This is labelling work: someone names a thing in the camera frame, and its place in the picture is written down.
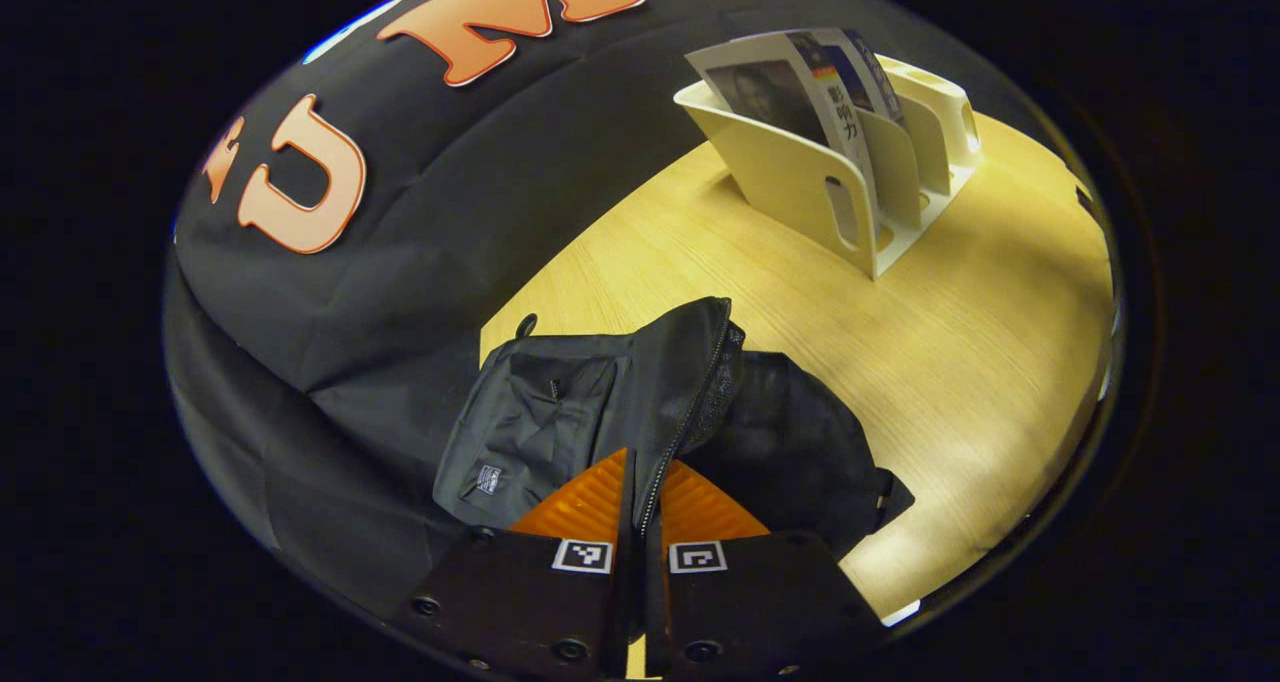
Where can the black schoolbag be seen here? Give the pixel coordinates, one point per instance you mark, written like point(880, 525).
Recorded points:
point(600, 392)

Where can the white plastic bookshelf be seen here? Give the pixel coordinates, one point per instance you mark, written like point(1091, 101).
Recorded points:
point(790, 187)

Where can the black backdrop cloth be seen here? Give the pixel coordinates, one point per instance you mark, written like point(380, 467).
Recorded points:
point(400, 262)

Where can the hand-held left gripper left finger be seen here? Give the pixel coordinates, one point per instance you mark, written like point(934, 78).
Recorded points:
point(520, 602)

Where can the grey white cover book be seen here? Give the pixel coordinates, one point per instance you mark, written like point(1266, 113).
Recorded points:
point(770, 92)

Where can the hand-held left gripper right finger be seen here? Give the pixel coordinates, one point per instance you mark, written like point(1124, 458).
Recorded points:
point(760, 602)

